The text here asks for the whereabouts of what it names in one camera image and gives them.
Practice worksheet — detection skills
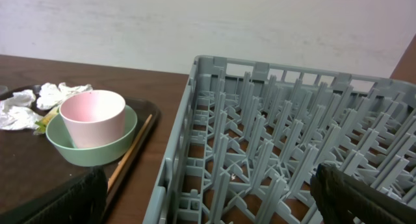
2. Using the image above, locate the grey dishwasher rack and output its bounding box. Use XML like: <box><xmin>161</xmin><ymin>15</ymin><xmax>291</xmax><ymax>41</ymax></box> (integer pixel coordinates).
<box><xmin>144</xmin><ymin>56</ymin><xmax>415</xmax><ymax>223</ymax></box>

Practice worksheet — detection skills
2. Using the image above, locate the dark brown serving tray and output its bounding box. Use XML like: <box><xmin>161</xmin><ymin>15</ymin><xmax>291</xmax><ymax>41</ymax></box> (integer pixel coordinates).
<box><xmin>1</xmin><ymin>97</ymin><xmax>161</xmax><ymax>219</ymax></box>

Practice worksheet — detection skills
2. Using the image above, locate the green bowl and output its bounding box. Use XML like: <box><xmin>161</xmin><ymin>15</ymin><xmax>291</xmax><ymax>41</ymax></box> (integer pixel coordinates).
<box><xmin>45</xmin><ymin>105</ymin><xmax>138</xmax><ymax>167</ymax></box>

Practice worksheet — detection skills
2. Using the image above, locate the pink cup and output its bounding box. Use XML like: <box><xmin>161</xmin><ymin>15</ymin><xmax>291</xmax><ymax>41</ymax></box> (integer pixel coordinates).
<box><xmin>59</xmin><ymin>90</ymin><xmax>126</xmax><ymax>149</ymax></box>

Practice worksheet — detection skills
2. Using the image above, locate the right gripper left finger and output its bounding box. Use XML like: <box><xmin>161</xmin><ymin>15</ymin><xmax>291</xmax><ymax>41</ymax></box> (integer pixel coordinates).
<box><xmin>1</xmin><ymin>166</ymin><xmax>108</xmax><ymax>224</ymax></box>

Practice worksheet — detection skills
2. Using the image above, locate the wooden chopstick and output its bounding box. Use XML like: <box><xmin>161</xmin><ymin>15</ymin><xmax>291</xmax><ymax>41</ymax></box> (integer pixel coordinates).
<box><xmin>107</xmin><ymin>114</ymin><xmax>153</xmax><ymax>193</ymax></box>

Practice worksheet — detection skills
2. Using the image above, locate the crumpled white tissue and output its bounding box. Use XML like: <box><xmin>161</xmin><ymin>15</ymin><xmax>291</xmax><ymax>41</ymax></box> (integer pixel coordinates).
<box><xmin>1</xmin><ymin>90</ymin><xmax>43</xmax><ymax>131</ymax></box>
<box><xmin>36</xmin><ymin>82</ymin><xmax>93</xmax><ymax>110</ymax></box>

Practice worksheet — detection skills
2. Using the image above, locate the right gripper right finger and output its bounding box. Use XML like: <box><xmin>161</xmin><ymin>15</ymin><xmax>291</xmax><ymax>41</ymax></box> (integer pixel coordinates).
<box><xmin>310</xmin><ymin>163</ymin><xmax>415</xmax><ymax>224</ymax></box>

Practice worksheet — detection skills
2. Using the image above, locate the crumpled white tissue left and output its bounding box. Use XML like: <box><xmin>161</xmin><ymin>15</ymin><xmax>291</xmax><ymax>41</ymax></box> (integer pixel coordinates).
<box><xmin>1</xmin><ymin>90</ymin><xmax>43</xmax><ymax>131</ymax></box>

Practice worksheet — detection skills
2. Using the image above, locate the yellow green snack wrapper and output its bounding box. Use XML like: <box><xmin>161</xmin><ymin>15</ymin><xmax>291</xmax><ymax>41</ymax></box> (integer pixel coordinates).
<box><xmin>33</xmin><ymin>106</ymin><xmax>60</xmax><ymax>135</ymax></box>

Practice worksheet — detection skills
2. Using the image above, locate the crumpled white tissue top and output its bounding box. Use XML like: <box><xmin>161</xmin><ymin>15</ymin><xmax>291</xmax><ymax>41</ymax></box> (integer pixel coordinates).
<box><xmin>36</xmin><ymin>82</ymin><xmax>93</xmax><ymax>110</ymax></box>

